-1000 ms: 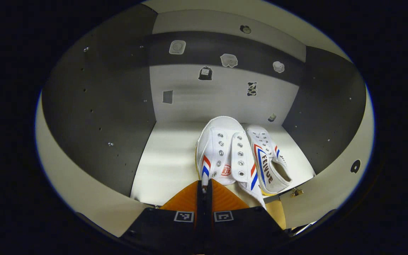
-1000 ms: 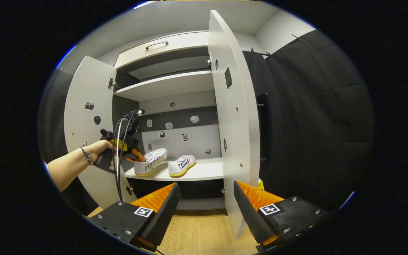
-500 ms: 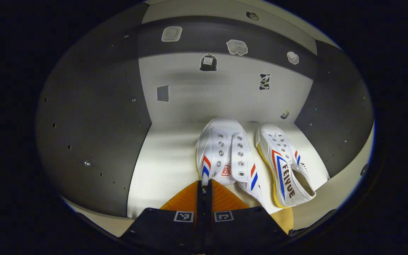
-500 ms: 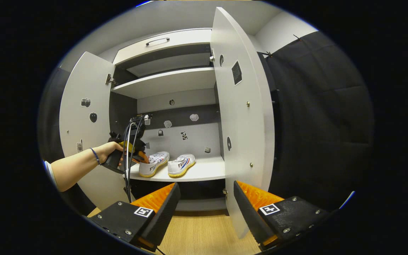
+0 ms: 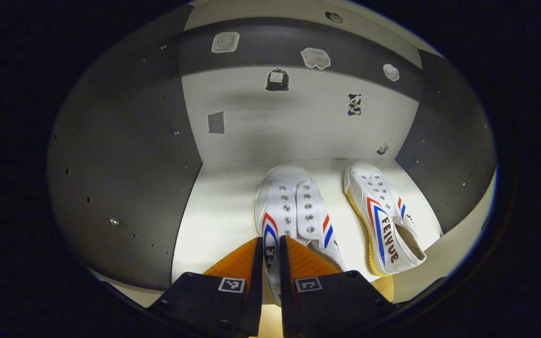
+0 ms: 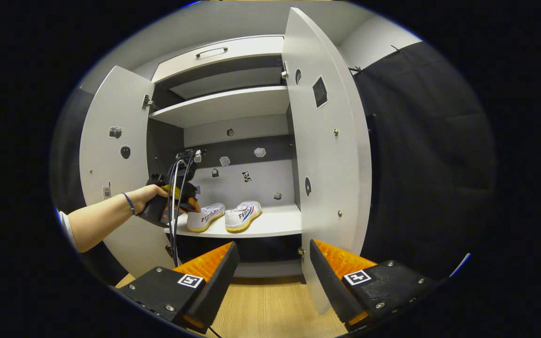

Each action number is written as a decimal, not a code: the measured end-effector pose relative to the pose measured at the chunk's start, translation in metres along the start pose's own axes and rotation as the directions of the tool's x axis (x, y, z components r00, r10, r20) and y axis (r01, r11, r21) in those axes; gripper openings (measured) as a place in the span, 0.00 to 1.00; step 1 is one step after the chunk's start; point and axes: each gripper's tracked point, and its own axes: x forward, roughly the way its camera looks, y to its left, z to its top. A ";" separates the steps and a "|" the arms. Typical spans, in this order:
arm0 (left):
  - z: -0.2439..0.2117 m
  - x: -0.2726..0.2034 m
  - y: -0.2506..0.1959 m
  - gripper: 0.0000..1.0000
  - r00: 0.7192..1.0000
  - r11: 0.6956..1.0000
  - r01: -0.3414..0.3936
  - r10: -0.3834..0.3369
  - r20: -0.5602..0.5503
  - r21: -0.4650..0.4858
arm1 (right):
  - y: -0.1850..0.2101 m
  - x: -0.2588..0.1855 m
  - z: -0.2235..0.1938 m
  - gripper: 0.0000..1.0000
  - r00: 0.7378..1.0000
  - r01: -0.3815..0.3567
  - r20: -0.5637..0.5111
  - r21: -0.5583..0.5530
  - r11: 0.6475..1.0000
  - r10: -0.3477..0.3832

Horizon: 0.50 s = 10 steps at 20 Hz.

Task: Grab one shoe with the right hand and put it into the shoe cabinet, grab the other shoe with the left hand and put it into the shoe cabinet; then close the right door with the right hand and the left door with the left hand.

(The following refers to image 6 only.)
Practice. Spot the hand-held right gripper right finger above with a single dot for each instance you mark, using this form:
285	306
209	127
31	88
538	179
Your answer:
331	286

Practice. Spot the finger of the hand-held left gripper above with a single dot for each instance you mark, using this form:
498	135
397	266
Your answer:
187	205

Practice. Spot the white canvas shoe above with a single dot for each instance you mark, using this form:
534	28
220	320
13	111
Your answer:
207	217
242	216

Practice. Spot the grey shoe cabinet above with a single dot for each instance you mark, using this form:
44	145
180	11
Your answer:
233	105

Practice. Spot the dark blue wrist band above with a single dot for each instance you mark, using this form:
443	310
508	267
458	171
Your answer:
129	204

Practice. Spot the grey cabinet door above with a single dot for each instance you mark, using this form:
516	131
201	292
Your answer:
331	178
111	169

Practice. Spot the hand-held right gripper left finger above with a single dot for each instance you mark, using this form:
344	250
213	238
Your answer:
219	286

